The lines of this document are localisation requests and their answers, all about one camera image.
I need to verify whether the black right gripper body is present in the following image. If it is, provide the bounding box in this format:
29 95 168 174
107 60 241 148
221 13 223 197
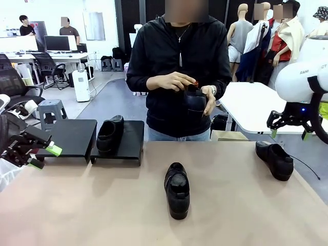
280 101 321 125

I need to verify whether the black bag under table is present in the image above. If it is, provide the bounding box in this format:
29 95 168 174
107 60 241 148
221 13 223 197
210 115 231 141

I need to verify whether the person's right hand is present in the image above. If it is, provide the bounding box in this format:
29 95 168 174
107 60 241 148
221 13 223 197
146 72 197 92

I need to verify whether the background person brown shirt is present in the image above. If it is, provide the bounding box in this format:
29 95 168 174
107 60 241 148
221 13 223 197
59 16 80 44

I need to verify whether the white office desk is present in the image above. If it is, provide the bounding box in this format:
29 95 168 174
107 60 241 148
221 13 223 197
0 51 89 85

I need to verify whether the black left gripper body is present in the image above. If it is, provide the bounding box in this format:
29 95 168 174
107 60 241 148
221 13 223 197
1 133 36 167

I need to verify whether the tan cardboard box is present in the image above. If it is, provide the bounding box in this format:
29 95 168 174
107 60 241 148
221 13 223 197
212 130 249 142

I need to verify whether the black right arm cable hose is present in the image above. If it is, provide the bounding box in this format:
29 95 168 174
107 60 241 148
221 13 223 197
307 75 328 144

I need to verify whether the person in black jacket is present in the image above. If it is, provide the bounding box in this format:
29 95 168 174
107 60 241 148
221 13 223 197
126 15 233 142

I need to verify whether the black mesh office chair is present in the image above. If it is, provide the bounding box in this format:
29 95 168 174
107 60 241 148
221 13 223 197
0 53 46 134
33 52 70 90

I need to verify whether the silver cross necklace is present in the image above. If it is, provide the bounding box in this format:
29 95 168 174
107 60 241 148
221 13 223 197
174 23 192 43

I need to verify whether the mannequin with bucket hat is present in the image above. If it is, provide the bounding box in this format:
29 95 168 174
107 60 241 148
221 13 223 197
307 6 328 39

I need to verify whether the black leather loafer shoe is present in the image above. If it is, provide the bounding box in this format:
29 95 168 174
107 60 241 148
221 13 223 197
96 114 125 154
255 140 294 182

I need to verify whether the mannequin in grey tank top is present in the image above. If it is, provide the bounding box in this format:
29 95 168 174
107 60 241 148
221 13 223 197
225 4 254 83

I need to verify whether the person's left hand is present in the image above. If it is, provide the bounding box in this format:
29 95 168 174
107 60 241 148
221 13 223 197
200 85 217 117

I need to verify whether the mannequin in white navy jacket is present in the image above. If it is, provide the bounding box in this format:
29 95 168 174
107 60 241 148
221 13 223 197
235 2 272 83

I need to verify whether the thin black cable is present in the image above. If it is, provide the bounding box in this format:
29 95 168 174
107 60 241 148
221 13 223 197
280 143 321 180

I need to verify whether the person's right forearm black sleeve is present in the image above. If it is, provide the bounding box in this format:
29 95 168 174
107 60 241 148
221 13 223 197
126 68 154 93

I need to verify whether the white air purifier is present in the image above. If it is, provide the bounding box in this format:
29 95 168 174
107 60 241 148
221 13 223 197
71 69 91 103

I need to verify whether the grey plastic stool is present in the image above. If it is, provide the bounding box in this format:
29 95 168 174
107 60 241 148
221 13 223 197
37 99 69 133

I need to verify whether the black strapped leather shoe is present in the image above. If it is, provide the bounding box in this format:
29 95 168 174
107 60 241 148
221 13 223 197
163 162 191 220
183 84 208 117

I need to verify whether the white plastic sheet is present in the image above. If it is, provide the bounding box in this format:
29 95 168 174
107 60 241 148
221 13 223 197
0 158 26 193

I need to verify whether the person's left forearm black sleeve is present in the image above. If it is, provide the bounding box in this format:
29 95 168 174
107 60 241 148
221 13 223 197
214 69 233 103

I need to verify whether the framed wall board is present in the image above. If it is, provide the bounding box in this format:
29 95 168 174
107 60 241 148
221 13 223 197
83 11 106 41

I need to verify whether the black metal shoe stand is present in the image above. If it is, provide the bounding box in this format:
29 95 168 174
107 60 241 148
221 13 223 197
90 119 145 167
35 119 98 164

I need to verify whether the black computer monitor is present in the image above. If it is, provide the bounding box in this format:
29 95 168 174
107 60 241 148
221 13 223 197
44 35 71 52

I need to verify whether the white folding table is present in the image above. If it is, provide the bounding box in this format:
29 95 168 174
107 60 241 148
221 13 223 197
219 81 318 134

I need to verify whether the black backpack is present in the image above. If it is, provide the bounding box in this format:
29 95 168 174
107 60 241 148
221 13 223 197
112 47 128 65

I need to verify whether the black banner with red dot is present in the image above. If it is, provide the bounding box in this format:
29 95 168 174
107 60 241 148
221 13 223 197
33 20 48 52

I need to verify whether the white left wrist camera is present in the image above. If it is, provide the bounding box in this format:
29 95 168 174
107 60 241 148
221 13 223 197
24 99 39 120

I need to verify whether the mannequin in cream jacket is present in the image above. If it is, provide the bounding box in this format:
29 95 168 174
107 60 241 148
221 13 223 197
278 0 305 65

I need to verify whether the mannequin in red top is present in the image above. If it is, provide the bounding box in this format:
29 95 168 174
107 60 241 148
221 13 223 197
266 5 293 88

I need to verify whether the background person black shirt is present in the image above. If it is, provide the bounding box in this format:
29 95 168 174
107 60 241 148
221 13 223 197
19 14 36 36

